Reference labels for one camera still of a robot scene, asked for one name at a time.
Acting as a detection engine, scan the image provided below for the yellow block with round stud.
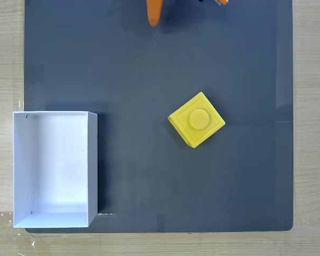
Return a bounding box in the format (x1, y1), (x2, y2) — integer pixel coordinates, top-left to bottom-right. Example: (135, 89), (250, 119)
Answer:
(167, 91), (226, 149)

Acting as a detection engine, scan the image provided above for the white open cardboard box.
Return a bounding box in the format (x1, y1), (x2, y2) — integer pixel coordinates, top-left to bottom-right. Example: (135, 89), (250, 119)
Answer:
(12, 111), (99, 229)

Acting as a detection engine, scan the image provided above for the dark grey work mat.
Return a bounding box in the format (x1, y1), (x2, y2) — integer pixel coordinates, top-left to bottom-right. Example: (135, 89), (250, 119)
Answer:
(23, 0), (294, 234)

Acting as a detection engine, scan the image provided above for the clear tape piece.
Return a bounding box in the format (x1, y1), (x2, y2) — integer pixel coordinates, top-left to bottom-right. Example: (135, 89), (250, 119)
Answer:
(0, 210), (38, 249)

